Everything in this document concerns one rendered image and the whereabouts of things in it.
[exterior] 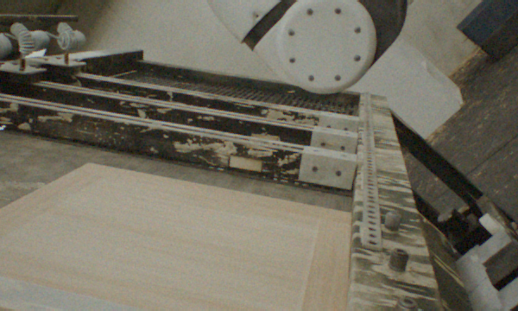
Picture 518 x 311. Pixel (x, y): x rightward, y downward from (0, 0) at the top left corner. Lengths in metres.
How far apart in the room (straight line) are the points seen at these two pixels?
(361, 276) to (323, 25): 0.41
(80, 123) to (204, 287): 0.74
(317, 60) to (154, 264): 0.44
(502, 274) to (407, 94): 3.83
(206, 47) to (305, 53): 5.99
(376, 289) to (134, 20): 6.29
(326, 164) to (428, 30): 4.76
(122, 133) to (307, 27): 0.93
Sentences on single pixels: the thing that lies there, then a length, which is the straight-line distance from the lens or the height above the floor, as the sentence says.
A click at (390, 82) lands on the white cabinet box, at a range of 4.50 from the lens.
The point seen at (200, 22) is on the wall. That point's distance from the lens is 6.36.
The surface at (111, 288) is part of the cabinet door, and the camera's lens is 0.67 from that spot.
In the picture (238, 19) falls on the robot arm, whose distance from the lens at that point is 0.43.
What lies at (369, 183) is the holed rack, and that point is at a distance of 1.06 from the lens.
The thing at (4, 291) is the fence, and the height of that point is 1.23.
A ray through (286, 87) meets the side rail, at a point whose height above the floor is 1.19.
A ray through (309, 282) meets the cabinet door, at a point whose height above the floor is 0.94.
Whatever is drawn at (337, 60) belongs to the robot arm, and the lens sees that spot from 0.39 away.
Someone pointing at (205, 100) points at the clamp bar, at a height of 1.34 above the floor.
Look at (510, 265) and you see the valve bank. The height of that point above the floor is 0.76.
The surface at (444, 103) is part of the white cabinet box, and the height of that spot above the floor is 0.13.
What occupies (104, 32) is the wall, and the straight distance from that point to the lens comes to 7.06.
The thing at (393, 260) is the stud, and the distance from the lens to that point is 0.73.
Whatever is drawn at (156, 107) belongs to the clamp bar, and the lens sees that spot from 1.47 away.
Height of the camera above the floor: 1.13
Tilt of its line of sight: 1 degrees down
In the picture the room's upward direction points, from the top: 48 degrees counter-clockwise
